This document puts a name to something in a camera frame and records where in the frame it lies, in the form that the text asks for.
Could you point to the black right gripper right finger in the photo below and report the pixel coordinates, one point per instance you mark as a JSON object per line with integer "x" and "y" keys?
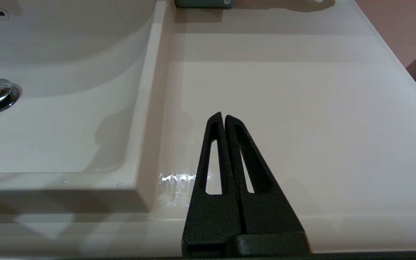
{"x": 269, "y": 216}

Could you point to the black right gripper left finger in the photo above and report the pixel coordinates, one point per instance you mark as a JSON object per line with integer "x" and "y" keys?
{"x": 211, "y": 220}

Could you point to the white sink basin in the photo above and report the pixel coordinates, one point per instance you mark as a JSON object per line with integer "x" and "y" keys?
{"x": 67, "y": 108}

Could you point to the dark soap tray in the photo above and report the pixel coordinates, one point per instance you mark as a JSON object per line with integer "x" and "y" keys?
{"x": 204, "y": 3}

